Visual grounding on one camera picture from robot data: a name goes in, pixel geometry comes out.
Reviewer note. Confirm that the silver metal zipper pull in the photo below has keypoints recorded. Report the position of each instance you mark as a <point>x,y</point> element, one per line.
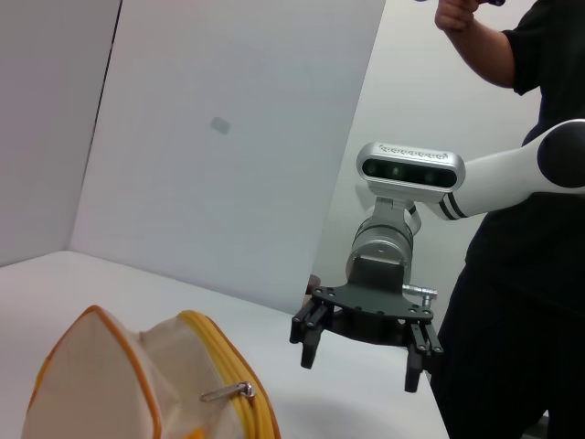
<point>228,391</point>

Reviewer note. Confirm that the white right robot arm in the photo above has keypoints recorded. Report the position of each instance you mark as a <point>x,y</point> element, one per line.
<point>493,183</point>

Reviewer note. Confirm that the person in black clothes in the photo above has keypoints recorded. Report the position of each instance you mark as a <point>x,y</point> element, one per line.
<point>525,320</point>

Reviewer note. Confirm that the bare forearm of person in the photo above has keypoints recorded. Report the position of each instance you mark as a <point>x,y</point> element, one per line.
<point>489,50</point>

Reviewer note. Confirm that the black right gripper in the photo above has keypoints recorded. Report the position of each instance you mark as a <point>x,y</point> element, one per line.
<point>375,306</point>

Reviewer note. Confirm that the cream food bag orange trim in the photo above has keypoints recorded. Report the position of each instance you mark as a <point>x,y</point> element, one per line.
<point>105,388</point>

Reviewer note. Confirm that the bare hand of person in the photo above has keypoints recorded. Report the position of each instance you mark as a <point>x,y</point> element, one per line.
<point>454,16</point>

